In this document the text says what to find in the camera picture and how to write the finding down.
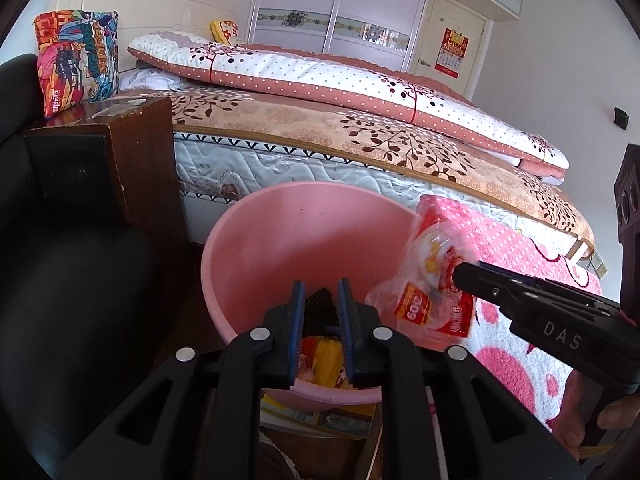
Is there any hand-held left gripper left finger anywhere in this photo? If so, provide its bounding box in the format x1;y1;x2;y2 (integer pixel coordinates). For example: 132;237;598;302
60;280;307;480

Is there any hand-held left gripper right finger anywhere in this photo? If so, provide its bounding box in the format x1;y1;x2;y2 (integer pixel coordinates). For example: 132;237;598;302
337;277;586;480

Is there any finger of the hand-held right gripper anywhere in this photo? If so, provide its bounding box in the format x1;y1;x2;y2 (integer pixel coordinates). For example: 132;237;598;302
452;260;538;311

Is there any yellow wrapper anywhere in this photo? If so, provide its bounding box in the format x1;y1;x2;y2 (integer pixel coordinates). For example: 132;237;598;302
300;335;346;388

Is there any black mesh wrapper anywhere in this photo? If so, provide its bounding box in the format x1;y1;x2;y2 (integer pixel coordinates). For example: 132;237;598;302
302;287;343;336

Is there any clear plastic bag red label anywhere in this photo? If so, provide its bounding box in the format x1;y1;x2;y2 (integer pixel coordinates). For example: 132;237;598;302
365;195;476;338

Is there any pink plastic bucket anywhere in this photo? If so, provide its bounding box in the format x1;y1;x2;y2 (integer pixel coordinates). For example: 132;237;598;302
201;181;473;407

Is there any person's right hand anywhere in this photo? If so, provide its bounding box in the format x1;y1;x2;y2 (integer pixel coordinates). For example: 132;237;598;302
552;374;640;461

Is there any pink dotted fleece blanket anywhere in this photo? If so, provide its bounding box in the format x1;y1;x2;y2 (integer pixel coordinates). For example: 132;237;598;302
415;195;603;433

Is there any yellow cover book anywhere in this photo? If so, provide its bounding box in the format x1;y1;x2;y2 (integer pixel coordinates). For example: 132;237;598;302
260;392;378;441

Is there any white quilted mattress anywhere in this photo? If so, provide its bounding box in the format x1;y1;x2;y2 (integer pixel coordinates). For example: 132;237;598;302
174;132;583;261

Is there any bed with floral quilt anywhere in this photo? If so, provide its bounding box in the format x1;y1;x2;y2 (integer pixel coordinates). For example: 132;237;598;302
170;85;596;256

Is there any dark wooden nightstand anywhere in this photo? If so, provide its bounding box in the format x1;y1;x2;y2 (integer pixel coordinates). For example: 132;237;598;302
22;96;191;321

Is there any black padded chair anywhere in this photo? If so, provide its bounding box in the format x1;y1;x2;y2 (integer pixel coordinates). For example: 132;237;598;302
0;52;161;480

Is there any white pink dotted quilt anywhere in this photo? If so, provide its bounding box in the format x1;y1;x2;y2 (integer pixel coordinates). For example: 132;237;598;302
127;32;571;184

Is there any white room door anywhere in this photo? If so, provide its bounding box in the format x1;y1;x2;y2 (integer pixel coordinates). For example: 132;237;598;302
407;0;488;101

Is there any white pillow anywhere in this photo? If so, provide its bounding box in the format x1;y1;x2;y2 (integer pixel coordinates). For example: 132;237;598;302
118;67;188;92

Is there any yellow patterned pillow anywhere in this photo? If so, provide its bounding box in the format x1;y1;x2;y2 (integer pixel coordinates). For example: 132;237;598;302
210;20;246;46

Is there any white sliding door wardrobe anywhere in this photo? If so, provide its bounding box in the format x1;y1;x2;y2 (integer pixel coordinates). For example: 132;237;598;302
247;0;433;73

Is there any colourful printed cushion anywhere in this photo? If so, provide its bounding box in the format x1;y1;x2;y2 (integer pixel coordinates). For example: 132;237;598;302
33;9;121;120

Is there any cream bed headboard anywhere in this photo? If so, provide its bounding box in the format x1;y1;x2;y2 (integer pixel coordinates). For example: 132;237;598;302
52;0;240;93

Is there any wooden bed frame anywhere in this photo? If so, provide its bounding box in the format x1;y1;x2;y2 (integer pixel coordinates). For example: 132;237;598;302
567;237;596;261

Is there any red wall calendar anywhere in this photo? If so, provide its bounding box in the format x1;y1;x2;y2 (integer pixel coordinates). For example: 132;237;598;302
434;27;471;78

